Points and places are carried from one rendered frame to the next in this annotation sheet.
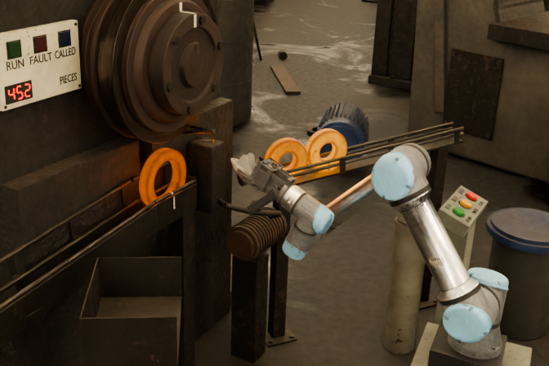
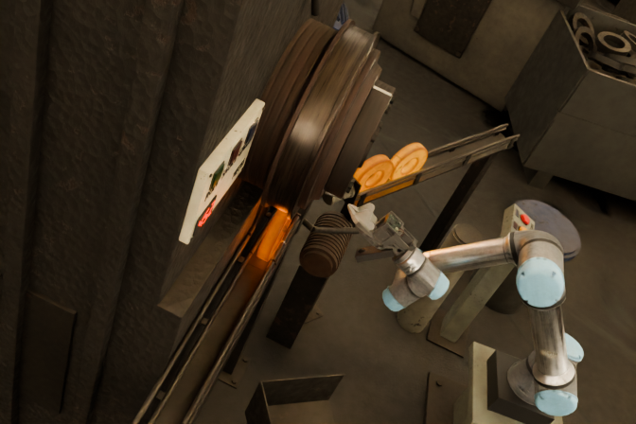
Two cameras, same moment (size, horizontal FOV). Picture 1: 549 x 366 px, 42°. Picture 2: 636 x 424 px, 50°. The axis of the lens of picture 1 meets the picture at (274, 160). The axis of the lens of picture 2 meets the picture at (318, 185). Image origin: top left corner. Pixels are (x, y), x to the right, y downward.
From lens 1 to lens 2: 1.23 m
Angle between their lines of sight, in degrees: 29
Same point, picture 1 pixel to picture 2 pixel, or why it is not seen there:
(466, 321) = (559, 404)
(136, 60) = (327, 159)
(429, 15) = not seen: outside the picture
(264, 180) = (387, 241)
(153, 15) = (355, 103)
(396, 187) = (544, 297)
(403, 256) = not seen: hidden behind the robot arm
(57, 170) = (207, 269)
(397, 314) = (425, 306)
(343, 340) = (363, 315)
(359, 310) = (370, 274)
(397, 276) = not seen: hidden behind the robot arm
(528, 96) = (509, 29)
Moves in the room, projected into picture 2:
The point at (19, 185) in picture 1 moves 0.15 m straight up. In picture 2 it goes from (180, 309) to (196, 260)
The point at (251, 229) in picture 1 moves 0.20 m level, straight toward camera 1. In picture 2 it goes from (332, 252) to (347, 304)
